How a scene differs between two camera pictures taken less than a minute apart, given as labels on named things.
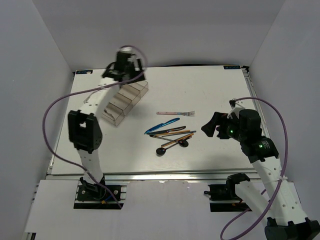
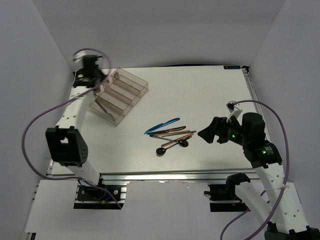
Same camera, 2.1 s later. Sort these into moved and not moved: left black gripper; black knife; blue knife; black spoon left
Moved: left black gripper
Not moved: blue knife; black spoon left; black knife
